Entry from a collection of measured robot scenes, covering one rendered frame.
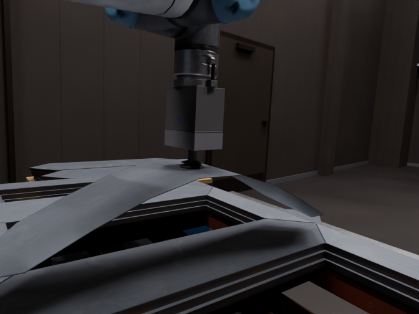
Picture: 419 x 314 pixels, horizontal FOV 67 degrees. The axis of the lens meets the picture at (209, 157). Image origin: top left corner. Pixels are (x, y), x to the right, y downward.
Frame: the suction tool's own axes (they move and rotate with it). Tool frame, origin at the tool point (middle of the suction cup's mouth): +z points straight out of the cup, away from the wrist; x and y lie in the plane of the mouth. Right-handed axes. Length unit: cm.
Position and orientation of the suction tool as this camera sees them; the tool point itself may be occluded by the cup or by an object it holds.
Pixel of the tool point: (191, 174)
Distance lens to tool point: 56.8
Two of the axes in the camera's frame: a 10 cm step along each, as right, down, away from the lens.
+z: -0.5, 9.9, 1.3
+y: -6.7, -1.3, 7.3
